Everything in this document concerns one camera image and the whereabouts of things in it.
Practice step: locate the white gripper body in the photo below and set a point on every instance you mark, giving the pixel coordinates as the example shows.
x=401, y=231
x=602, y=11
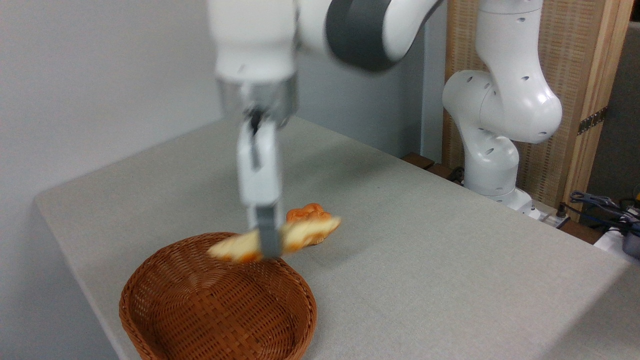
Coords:
x=260, y=170

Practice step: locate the dark brown wooden block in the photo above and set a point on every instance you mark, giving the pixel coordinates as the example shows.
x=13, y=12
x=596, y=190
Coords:
x=419, y=161
x=441, y=171

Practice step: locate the brown woven wicker basket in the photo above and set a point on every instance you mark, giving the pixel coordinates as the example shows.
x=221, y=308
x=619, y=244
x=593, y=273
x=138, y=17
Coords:
x=215, y=310

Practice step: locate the grey tablecloth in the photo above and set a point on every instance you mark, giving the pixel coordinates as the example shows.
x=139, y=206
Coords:
x=425, y=270

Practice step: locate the orange round bread bun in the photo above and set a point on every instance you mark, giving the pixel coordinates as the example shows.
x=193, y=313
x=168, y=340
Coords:
x=305, y=213

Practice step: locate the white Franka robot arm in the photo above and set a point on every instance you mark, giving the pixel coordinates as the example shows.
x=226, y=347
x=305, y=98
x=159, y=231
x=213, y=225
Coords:
x=500, y=100

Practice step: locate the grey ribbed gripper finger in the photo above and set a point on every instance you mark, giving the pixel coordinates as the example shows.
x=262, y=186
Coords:
x=267, y=235

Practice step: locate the grey round container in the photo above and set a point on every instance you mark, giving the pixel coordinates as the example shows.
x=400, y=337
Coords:
x=632, y=244

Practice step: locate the pale braided bread loaf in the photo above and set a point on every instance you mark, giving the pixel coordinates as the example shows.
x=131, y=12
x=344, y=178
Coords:
x=310, y=229

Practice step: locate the metal screen hinge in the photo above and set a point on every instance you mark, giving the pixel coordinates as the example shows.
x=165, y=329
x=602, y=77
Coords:
x=592, y=121

